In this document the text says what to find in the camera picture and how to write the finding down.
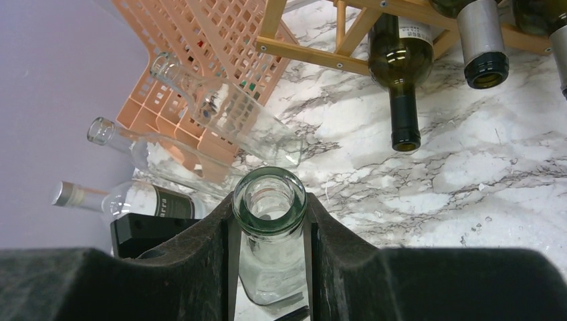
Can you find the clear glass bottle front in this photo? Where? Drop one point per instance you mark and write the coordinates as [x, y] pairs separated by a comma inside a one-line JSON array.
[[269, 205]]

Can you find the clear square glass bottle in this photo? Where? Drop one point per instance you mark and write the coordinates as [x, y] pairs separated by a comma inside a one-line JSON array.
[[224, 108]]

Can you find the orange plastic file organizer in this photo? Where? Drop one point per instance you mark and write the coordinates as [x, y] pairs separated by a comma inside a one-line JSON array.
[[211, 38]]

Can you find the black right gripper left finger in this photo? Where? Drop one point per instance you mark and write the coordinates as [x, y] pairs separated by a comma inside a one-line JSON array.
[[192, 276]]

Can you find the green wine bottle silver foil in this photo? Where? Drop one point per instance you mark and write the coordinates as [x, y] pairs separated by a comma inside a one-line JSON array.
[[486, 63]]

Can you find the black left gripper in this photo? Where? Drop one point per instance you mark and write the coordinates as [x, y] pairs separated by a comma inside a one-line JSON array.
[[133, 234]]

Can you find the clear round bottle silver cap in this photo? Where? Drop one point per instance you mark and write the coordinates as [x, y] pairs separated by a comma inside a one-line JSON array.
[[129, 197]]

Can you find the wooden wine rack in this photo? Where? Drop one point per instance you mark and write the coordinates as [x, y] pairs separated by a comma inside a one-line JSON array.
[[351, 53]]

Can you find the green wine bottle dark neck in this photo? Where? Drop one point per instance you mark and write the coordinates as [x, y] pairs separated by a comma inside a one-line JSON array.
[[400, 58]]

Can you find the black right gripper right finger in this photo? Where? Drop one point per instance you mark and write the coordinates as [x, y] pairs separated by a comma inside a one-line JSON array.
[[350, 279]]

